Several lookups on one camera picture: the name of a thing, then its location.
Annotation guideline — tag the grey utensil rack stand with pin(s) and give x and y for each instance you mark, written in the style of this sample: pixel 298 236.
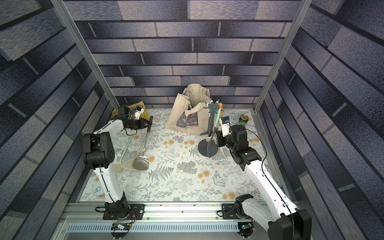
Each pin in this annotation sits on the grey utensil rack stand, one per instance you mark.
pixel 202 146

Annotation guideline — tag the mint handle grey ladle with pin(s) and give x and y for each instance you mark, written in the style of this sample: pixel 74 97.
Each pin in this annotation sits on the mint handle grey ladle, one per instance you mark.
pixel 213 108

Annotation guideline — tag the aluminium rail frame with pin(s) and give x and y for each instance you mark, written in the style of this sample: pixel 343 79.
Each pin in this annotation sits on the aluminium rail frame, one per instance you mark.
pixel 158 221

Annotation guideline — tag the right circuit board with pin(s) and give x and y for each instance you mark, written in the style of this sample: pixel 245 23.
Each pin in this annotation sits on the right circuit board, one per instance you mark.
pixel 245 229

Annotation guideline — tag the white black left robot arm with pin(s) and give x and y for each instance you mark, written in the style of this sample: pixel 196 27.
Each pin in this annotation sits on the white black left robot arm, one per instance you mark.
pixel 99 154

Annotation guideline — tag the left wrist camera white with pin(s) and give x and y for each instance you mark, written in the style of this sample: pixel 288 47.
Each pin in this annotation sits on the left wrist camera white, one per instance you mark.
pixel 138 112

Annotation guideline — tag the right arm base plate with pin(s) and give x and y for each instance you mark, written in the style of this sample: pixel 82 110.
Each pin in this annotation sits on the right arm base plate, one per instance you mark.
pixel 229 212

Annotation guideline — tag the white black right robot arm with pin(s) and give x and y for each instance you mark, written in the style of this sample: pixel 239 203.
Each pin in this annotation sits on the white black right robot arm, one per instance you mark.
pixel 281 219

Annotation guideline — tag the dark brown handle utensil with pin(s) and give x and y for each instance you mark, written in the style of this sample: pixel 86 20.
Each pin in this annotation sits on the dark brown handle utensil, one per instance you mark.
pixel 141 161

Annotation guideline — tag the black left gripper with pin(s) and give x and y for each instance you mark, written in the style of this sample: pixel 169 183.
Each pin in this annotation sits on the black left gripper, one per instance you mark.
pixel 142 123

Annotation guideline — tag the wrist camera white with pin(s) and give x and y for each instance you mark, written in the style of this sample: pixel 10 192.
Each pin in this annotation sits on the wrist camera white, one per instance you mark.
pixel 225 126
pixel 138 112

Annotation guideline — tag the yellow green chips bag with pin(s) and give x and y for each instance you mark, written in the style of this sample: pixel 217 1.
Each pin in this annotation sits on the yellow green chips bag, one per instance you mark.
pixel 134 111

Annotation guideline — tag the circuit board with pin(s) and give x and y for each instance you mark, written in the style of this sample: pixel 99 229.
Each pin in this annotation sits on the circuit board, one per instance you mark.
pixel 120 227
pixel 245 229

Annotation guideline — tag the green beer can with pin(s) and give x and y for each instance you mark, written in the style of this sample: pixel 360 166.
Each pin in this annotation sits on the green beer can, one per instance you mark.
pixel 243 119

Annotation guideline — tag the wooden handle white utensil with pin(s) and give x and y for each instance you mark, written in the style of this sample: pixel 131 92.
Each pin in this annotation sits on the wooden handle white utensil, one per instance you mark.
pixel 220 112

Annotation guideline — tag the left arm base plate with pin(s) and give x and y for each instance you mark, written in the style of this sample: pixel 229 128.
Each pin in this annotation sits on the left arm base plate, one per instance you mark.
pixel 135 212

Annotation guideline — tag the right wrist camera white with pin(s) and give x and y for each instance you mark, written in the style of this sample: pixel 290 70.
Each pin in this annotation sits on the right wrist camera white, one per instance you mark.
pixel 225 126

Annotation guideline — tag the left circuit board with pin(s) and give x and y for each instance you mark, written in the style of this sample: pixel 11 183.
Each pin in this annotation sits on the left circuit board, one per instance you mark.
pixel 120 227

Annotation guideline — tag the beige canvas tote bag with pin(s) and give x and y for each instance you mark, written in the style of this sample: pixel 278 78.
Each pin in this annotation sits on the beige canvas tote bag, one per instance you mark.
pixel 189 114

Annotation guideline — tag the mint handle cream spatula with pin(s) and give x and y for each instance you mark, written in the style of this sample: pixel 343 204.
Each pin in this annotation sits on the mint handle cream spatula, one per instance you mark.
pixel 128 165

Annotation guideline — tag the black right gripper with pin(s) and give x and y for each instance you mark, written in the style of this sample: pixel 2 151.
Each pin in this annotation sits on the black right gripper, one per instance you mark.
pixel 220 138

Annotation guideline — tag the mint handle cream spoon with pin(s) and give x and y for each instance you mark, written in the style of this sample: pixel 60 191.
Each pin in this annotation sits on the mint handle cream spoon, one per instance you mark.
pixel 118 165

